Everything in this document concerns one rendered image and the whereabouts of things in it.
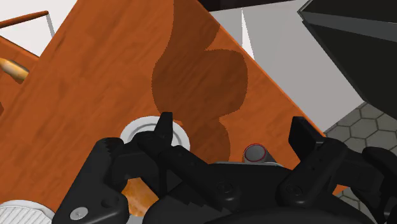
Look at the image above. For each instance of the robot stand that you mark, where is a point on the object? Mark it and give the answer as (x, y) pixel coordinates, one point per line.
(366, 46)

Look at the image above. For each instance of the brown wooden chair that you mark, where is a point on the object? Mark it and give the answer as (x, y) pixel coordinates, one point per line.
(21, 19)

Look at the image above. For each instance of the grey cylinder with red rim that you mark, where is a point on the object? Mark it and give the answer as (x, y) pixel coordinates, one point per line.
(256, 152)

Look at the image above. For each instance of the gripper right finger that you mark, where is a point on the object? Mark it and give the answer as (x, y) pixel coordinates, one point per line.
(322, 173)

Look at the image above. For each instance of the white round bowl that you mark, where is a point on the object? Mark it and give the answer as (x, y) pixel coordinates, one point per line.
(136, 128)

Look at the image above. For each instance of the white ribbed round object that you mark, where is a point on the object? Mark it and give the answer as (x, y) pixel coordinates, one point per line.
(21, 214)

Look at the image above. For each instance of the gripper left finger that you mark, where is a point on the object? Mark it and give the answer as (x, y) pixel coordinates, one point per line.
(192, 169)

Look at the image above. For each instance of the tan wooden cylinder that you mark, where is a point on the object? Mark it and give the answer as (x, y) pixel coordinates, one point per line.
(14, 69)

